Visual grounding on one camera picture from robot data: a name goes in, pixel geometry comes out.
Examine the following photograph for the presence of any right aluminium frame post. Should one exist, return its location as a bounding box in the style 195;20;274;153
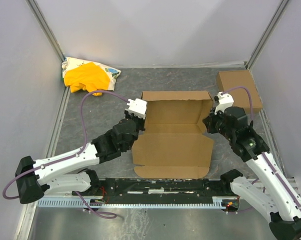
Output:
245;0;291;70

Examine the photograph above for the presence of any yellow crumpled cloth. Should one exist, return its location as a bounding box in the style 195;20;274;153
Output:
64;62;111;93

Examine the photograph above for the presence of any closed brown cardboard box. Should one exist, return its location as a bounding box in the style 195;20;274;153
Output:
216;70;263;114

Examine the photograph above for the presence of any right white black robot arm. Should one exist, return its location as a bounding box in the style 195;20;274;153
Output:
202;106;301;240

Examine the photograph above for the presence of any light blue slotted cable duct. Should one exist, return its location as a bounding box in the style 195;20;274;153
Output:
37;196;236;210

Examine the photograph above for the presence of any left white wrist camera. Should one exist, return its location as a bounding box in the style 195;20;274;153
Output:
126;98;147;120

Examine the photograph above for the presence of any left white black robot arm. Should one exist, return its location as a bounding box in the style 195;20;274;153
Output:
15;109;146;204

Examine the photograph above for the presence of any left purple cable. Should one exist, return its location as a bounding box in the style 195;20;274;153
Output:
2;90;131;220

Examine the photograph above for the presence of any left aluminium frame post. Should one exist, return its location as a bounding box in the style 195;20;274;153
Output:
26;0;65;62

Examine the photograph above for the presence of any aluminium frame post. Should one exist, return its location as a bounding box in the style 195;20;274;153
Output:
26;0;65;62
245;0;291;70

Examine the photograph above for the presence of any brown cardboard box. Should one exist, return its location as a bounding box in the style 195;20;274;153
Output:
216;70;263;114
132;90;214;179

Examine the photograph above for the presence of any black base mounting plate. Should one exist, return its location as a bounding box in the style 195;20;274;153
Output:
80;178;237;198

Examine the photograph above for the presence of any aluminium front rail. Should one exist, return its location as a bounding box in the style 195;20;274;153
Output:
247;178;301;205

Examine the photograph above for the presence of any white patterned cloth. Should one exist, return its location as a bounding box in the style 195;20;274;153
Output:
61;57;122;91

